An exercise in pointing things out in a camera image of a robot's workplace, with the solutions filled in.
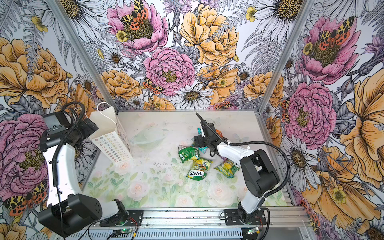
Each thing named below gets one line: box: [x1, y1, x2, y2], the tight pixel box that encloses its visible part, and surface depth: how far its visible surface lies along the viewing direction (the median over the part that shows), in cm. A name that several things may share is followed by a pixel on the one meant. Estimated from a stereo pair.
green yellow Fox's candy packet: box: [186, 159, 213, 181], surface depth 87 cm
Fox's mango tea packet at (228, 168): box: [213, 159, 241, 179], surface depth 89 cm
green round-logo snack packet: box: [178, 145, 200, 164], surface depth 93 cm
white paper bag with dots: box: [89, 102, 133, 164], surface depth 81 cm
